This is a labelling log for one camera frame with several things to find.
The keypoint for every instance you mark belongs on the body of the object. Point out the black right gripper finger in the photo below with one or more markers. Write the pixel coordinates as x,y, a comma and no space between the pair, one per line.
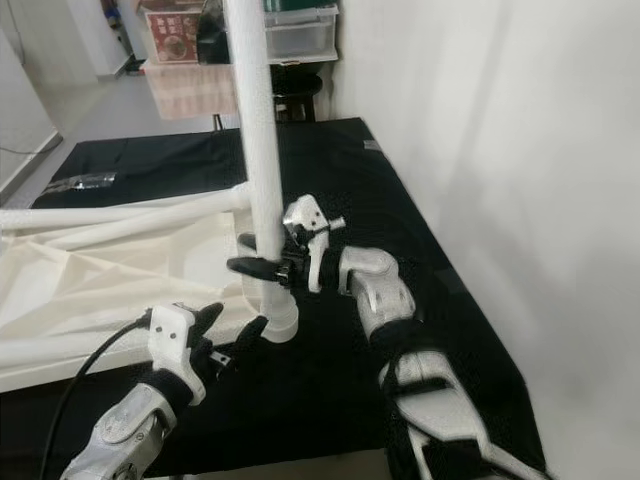
247,244
255,270

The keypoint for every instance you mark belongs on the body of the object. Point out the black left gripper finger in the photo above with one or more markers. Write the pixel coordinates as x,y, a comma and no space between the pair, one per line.
250,342
208,320

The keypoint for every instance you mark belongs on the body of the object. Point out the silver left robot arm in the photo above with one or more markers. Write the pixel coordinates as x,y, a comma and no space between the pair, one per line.
130,440

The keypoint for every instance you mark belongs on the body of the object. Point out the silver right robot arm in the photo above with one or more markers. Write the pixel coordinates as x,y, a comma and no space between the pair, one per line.
385,290

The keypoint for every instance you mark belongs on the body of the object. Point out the white plastic table top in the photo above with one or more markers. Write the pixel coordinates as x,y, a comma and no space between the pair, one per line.
120,290

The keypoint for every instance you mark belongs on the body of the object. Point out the black tablecloth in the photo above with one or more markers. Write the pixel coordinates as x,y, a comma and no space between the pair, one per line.
160,160

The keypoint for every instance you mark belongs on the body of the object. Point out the grey tape piece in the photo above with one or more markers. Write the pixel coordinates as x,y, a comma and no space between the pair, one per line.
372,145

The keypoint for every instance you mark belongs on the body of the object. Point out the black stool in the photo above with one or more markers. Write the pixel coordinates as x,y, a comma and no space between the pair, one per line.
295,98

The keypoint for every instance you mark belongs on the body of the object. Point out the beige cloth covered table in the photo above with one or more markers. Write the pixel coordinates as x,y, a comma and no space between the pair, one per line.
190,90

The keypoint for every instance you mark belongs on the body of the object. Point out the black bag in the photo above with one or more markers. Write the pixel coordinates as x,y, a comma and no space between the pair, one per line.
213,35

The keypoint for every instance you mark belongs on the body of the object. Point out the clear container green lid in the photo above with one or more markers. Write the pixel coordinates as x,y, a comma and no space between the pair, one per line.
300,35

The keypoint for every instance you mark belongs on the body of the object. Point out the red printed cardboard box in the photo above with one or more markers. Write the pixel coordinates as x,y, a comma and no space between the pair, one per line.
170,35

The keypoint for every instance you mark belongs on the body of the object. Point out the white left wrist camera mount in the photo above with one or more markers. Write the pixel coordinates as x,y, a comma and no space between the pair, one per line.
175,345

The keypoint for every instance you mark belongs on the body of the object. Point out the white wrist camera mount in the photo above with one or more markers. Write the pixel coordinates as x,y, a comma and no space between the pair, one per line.
303,218
175,345

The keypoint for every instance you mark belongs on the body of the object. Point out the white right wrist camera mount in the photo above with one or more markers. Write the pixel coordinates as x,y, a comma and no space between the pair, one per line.
303,218

